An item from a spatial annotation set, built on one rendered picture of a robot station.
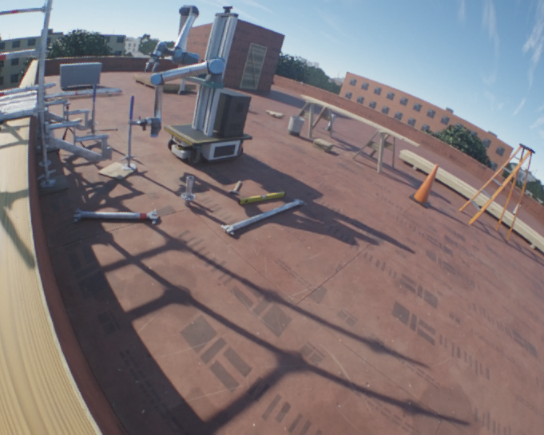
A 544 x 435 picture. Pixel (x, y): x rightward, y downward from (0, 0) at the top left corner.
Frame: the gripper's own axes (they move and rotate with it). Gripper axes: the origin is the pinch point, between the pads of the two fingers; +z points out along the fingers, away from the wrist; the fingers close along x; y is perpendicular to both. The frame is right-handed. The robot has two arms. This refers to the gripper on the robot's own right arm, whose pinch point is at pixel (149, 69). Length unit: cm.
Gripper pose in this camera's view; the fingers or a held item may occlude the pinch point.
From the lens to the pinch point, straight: 301.8
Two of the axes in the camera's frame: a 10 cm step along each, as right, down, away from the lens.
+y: 3.9, 0.2, 9.2
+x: -8.6, -3.5, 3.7
